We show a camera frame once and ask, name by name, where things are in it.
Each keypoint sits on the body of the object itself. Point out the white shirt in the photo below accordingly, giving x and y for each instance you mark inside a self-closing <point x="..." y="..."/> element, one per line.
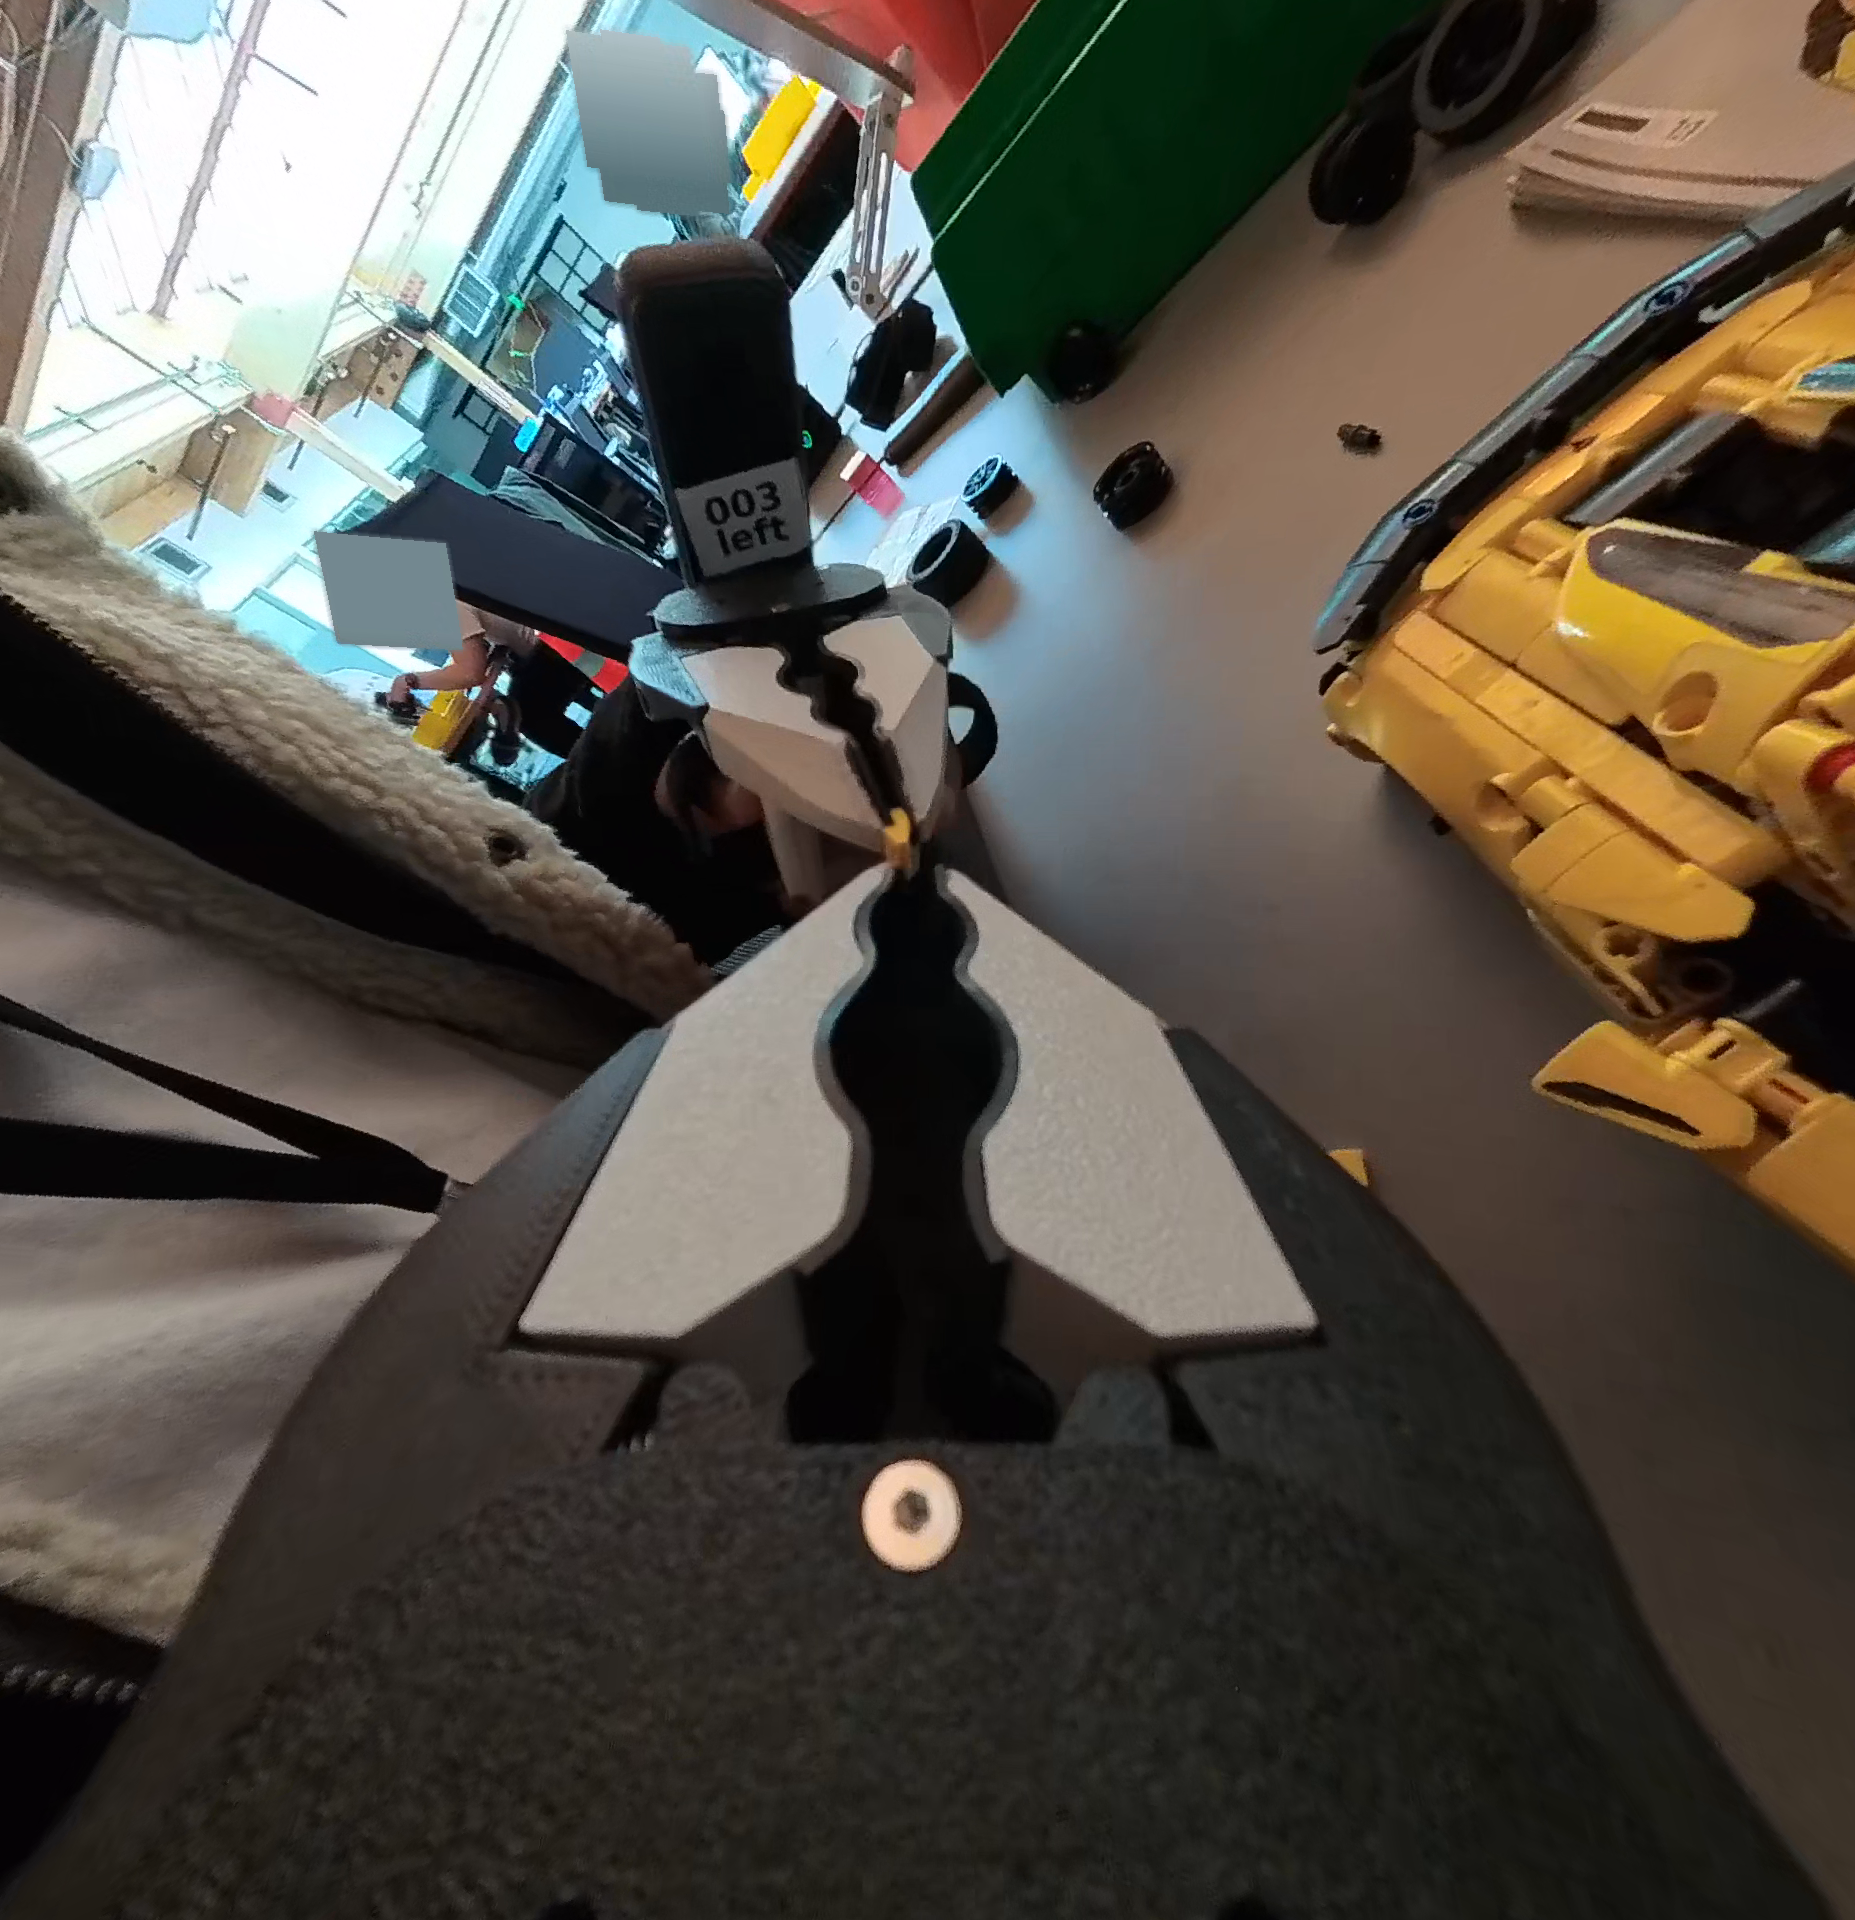
<point x="193" y="1352"/>

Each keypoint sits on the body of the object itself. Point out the person's left forearm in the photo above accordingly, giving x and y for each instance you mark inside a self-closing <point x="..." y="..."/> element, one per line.
<point x="612" y="841"/>

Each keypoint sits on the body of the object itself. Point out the black toy wheel rim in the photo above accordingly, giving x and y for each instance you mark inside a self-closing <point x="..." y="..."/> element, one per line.
<point x="1133" y="482"/>

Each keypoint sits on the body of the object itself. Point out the yellow hollow slope brick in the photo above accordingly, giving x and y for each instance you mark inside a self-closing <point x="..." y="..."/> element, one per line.
<point x="1348" y="1165"/>

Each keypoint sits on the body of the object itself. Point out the small pale paper sheet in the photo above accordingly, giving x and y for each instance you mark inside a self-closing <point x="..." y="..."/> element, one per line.
<point x="903" y="537"/>

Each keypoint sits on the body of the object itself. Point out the red fabric bin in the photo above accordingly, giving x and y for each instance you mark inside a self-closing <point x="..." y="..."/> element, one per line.
<point x="929" y="60"/>

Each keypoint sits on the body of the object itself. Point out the black box with green lights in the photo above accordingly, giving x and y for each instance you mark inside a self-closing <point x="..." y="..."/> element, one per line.
<point x="815" y="437"/>

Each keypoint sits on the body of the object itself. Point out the person's left hand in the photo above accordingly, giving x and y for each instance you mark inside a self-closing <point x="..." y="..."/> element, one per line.
<point x="709" y="804"/>

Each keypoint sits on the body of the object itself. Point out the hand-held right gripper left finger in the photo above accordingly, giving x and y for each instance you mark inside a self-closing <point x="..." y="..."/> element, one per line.
<point x="687" y="1186"/>

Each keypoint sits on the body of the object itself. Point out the brown cylinder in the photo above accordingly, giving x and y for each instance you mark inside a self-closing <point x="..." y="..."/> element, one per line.
<point x="934" y="405"/>

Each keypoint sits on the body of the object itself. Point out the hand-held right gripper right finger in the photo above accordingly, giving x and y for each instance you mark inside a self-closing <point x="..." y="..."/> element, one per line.
<point x="1152" y="1200"/>

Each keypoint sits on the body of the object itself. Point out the black toy tyre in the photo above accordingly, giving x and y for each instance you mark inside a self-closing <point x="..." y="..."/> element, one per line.
<point x="1364" y="164"/>
<point x="950" y="558"/>
<point x="1498" y="60"/>
<point x="1085" y="362"/>

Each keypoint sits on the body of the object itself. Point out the grey desk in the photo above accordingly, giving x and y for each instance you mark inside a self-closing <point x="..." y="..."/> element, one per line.
<point x="1241" y="674"/>

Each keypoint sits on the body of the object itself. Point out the yellow toy brick car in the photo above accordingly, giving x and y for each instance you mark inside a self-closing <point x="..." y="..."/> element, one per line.
<point x="1617" y="721"/>

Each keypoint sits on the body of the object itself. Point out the black office chair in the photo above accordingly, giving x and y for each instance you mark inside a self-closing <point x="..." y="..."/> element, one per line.
<point x="538" y="562"/>

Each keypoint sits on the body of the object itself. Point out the small pink box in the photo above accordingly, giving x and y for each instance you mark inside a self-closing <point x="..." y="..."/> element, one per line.
<point x="875" y="482"/>

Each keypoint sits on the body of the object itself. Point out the green plastic bin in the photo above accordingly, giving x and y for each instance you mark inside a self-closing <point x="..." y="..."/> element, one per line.
<point x="1107" y="151"/>

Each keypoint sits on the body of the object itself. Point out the white slatted stand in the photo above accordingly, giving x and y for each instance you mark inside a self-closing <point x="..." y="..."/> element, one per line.
<point x="875" y="181"/>

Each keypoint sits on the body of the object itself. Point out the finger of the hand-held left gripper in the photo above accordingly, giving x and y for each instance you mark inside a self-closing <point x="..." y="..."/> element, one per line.
<point x="762" y="721"/>
<point x="903" y="691"/>

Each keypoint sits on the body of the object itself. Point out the open instruction booklet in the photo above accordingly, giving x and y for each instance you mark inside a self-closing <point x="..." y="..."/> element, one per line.
<point x="1662" y="151"/>

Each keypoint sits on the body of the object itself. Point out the yellow small plate brick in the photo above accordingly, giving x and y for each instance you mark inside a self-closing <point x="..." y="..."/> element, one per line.
<point x="900" y="835"/>

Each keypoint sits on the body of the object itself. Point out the black spoked toy wheel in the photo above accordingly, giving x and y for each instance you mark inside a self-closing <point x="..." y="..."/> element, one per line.
<point x="990" y="489"/>

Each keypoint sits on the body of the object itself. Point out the black angular object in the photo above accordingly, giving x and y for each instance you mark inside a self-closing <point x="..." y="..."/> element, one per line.
<point x="890" y="362"/>

